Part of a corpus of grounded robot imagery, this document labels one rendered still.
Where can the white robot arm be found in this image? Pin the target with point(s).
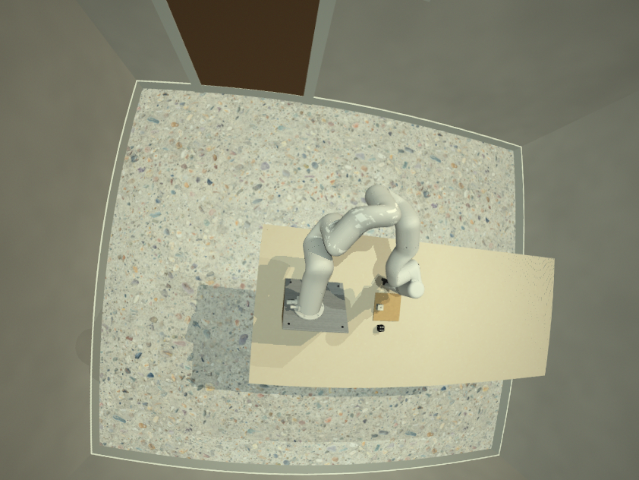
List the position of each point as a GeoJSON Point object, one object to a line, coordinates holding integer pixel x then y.
{"type": "Point", "coordinates": [329, 237]}

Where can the tan flat mat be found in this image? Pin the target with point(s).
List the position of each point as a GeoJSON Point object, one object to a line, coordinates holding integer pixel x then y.
{"type": "Point", "coordinates": [391, 309]}

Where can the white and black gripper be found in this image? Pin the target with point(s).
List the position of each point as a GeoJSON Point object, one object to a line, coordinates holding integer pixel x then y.
{"type": "Point", "coordinates": [387, 285]}

